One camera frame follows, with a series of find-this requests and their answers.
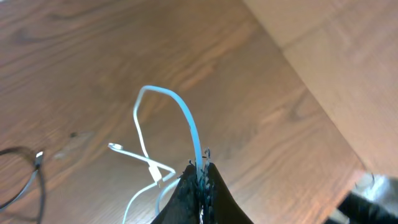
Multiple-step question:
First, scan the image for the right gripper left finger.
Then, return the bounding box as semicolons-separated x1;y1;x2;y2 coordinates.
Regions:
151;164;200;224

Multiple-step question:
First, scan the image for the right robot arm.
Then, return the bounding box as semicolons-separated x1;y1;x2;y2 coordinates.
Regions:
152;149;397;224

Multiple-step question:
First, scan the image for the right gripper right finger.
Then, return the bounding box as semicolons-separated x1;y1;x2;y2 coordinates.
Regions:
201;148;253;224

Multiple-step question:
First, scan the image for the black cable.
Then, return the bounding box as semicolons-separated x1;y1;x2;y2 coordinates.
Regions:
0;146;47;224

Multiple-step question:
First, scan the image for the white cable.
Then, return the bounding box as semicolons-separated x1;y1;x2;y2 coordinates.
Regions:
107;85;205;224

